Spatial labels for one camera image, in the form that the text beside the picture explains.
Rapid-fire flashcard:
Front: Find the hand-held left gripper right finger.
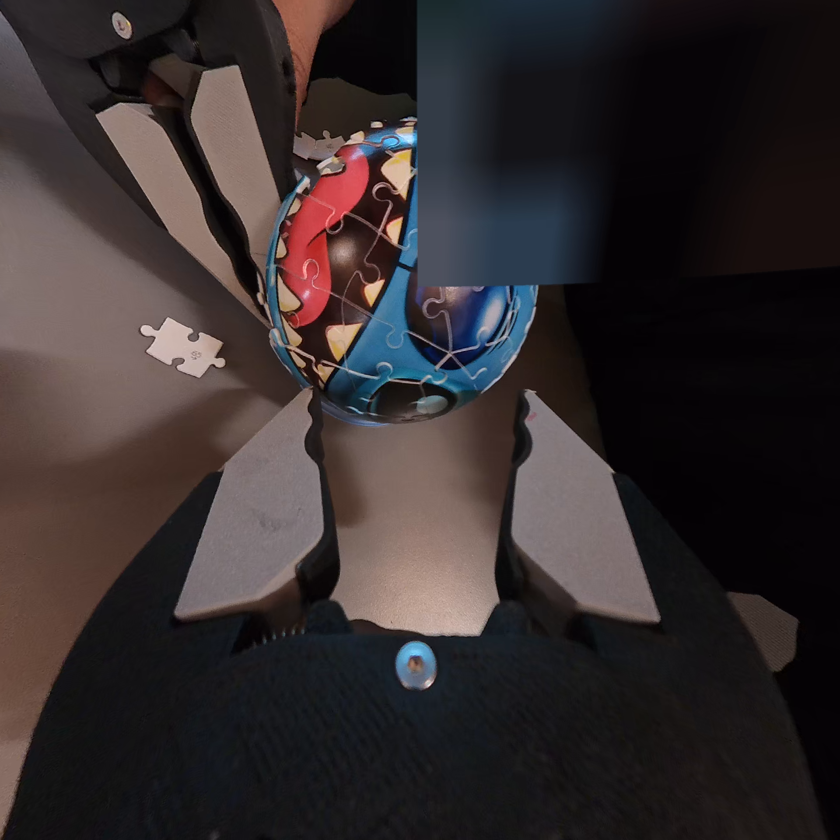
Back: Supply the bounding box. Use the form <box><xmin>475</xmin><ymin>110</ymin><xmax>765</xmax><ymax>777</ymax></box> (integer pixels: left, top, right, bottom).
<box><xmin>495</xmin><ymin>388</ymin><xmax>662</xmax><ymax>637</ymax></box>

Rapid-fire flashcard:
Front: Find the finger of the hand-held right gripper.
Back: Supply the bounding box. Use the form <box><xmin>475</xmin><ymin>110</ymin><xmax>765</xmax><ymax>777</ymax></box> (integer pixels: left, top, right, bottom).
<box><xmin>95</xmin><ymin>101</ymin><xmax>273</xmax><ymax>329</ymax></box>
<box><xmin>184</xmin><ymin>62</ymin><xmax>298</xmax><ymax>291</ymax></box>

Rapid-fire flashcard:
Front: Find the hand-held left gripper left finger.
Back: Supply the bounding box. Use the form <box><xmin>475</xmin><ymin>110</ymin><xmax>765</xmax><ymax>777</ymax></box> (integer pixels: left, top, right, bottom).
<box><xmin>172</xmin><ymin>388</ymin><xmax>341</xmax><ymax>623</ymax></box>

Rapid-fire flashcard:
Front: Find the blue puzzle ball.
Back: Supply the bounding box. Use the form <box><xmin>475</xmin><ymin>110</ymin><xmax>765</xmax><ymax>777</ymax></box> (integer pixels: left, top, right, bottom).
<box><xmin>264</xmin><ymin>118</ymin><xmax>539</xmax><ymax>427</ymax></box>

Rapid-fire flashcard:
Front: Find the person's right hand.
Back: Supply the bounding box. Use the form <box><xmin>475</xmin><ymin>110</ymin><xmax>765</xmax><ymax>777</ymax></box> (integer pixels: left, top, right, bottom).
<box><xmin>272</xmin><ymin>0</ymin><xmax>329</xmax><ymax>107</ymax></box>

